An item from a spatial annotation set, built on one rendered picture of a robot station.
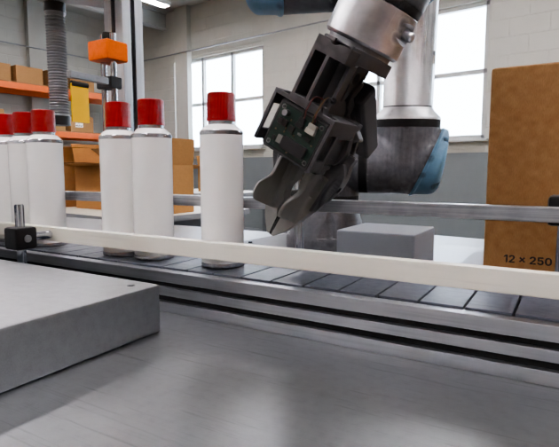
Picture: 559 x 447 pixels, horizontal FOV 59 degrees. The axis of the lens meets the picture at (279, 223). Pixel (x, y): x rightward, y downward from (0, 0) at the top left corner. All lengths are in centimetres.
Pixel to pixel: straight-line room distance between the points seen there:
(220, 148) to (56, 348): 27
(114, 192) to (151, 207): 6
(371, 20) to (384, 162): 43
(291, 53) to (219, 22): 157
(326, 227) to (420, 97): 27
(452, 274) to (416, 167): 43
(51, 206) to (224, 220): 33
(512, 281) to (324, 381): 17
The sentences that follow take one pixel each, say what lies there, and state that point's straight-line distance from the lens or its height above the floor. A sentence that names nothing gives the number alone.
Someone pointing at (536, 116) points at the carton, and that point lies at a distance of 67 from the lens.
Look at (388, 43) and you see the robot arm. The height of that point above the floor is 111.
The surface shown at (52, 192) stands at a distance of 81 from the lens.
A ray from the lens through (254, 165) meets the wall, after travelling 763.
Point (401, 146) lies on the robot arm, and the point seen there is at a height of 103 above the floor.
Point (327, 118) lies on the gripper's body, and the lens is 45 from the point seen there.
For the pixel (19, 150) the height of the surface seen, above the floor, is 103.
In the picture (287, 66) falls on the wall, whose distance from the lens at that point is 739.
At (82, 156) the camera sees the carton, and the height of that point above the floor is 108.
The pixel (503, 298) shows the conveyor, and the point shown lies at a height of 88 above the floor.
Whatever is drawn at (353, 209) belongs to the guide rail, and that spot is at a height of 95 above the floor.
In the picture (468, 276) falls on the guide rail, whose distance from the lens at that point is 44.
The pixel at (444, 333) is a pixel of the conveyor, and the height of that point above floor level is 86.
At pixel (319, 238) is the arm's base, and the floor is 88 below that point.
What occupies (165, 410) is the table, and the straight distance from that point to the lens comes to 37.
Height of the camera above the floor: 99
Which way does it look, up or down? 6 degrees down
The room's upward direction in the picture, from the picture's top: straight up
